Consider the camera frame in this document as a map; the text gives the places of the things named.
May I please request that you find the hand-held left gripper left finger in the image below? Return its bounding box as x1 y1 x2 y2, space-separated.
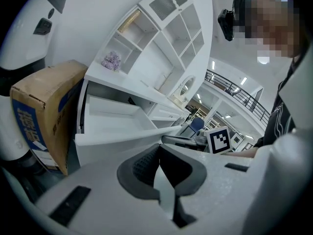
35 143 177 235

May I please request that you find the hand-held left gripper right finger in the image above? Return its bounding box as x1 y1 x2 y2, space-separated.
160 143 257 235

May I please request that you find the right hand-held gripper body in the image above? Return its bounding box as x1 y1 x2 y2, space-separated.
195 126 232 155

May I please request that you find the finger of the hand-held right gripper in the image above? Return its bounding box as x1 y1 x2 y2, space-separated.
161 135 198 145

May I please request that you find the person's right forearm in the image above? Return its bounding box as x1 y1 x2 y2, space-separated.
227 146 260 158

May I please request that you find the white desk hutch shelf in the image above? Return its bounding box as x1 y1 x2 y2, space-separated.
94 0 213 100

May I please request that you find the white desk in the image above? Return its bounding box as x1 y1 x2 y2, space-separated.
74 62 192 167

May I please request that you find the blue chair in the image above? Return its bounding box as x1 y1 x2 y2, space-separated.
189 117 205 138

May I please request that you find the cream vanity table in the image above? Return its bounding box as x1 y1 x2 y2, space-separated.
168 92 194 110

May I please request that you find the black metal railing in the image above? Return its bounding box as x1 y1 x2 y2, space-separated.
204 69 271 127

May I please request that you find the oval cream vanity mirror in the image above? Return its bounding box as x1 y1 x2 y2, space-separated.
178 75 197 98

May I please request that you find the person's black printed shirt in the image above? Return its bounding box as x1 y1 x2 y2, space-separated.
254 55 304 148

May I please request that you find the purple flower bunch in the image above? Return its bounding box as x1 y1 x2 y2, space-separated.
101 50 122 72

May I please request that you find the long brown cardboard box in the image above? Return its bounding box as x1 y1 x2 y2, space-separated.
9 59 89 176

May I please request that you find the person's head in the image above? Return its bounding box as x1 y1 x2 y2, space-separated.
233 0 308 58

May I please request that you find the tan book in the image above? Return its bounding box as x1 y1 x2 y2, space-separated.
117 8 142 33

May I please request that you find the white and black robot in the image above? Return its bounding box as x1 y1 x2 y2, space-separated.
0 0 71 178

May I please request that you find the black head-worn camera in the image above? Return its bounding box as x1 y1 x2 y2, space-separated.
217 8 236 42

